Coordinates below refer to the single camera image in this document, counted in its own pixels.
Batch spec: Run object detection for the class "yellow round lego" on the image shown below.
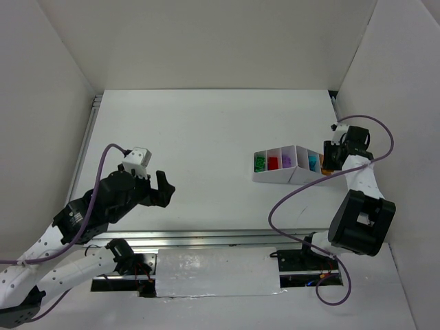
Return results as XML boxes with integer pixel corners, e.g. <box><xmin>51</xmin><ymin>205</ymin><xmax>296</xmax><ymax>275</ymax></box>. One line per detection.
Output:
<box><xmin>319</xmin><ymin>154</ymin><xmax>334</xmax><ymax>175</ymax></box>

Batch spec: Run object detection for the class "teal and brown lego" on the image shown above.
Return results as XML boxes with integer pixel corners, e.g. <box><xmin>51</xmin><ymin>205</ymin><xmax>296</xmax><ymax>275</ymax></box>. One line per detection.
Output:
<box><xmin>308</xmin><ymin>155</ymin><xmax>318</xmax><ymax>172</ymax></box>

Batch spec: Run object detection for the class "lilac rectangular lego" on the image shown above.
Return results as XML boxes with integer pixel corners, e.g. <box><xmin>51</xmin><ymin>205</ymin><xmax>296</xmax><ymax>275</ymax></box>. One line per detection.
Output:
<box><xmin>282</xmin><ymin>154</ymin><xmax>295</xmax><ymax>168</ymax></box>

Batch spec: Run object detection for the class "red rectangular lego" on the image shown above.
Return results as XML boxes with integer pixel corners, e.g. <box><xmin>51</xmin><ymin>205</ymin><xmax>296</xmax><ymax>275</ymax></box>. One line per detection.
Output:
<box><xmin>267</xmin><ymin>157</ymin><xmax>280</xmax><ymax>171</ymax></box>

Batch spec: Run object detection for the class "small green square lego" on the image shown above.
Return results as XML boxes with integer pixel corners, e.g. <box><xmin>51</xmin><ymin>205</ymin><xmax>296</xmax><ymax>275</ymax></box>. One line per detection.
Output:
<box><xmin>254</xmin><ymin>155</ymin><xmax>266</xmax><ymax>173</ymax></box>

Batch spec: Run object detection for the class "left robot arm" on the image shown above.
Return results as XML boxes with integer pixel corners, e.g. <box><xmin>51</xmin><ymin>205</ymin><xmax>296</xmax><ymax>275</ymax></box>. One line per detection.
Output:
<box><xmin>1</xmin><ymin>166</ymin><xmax>175</xmax><ymax>329</ymax></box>

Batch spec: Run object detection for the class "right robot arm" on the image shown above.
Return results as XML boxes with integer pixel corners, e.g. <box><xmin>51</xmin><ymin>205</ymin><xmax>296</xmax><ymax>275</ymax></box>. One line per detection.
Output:
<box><xmin>301</xmin><ymin>124</ymin><xmax>396</xmax><ymax>259</ymax></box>

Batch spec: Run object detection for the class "white compartment organizer tray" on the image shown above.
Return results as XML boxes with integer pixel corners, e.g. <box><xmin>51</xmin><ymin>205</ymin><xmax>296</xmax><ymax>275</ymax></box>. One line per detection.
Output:
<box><xmin>252</xmin><ymin>145</ymin><xmax>331</xmax><ymax>185</ymax></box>

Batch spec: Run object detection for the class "white foil-taped panel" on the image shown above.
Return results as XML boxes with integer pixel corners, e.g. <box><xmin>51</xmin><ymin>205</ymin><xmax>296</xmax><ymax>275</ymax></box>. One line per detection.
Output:
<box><xmin>155</xmin><ymin>247</ymin><xmax>282</xmax><ymax>298</ymax></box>

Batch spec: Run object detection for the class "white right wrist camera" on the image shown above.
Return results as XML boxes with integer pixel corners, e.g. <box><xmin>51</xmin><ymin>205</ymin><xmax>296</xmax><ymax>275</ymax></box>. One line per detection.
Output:
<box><xmin>331</xmin><ymin>122</ymin><xmax>349</xmax><ymax>145</ymax></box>

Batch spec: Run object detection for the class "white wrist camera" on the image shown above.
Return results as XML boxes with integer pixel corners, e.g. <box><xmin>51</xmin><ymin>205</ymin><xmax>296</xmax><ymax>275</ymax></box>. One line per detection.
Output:
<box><xmin>122</xmin><ymin>147</ymin><xmax>152</xmax><ymax>179</ymax></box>
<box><xmin>331</xmin><ymin>122</ymin><xmax>349</xmax><ymax>145</ymax></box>

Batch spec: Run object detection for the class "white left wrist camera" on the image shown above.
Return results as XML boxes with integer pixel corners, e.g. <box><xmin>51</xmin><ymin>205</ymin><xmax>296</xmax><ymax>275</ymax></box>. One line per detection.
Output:
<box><xmin>122</xmin><ymin>147</ymin><xmax>152</xmax><ymax>179</ymax></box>

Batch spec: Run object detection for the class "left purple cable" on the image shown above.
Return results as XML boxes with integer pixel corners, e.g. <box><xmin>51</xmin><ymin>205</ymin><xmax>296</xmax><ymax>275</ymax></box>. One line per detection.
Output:
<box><xmin>0</xmin><ymin>144</ymin><xmax>133</xmax><ymax>320</ymax></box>

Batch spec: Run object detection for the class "purple cable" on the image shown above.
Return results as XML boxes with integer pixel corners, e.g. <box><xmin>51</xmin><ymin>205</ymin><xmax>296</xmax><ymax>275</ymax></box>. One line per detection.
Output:
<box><xmin>0</xmin><ymin>144</ymin><xmax>133</xmax><ymax>320</ymax></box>
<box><xmin>268</xmin><ymin>114</ymin><xmax>395</xmax><ymax>306</ymax></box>

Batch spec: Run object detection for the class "aluminium table rail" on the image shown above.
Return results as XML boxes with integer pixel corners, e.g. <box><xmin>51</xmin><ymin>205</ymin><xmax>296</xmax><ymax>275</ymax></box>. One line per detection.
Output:
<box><xmin>82</xmin><ymin>228</ymin><xmax>331</xmax><ymax>249</ymax></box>

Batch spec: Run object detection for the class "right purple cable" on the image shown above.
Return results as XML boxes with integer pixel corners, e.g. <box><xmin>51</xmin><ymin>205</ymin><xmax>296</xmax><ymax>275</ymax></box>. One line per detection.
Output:
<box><xmin>268</xmin><ymin>114</ymin><xmax>395</xmax><ymax>306</ymax></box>

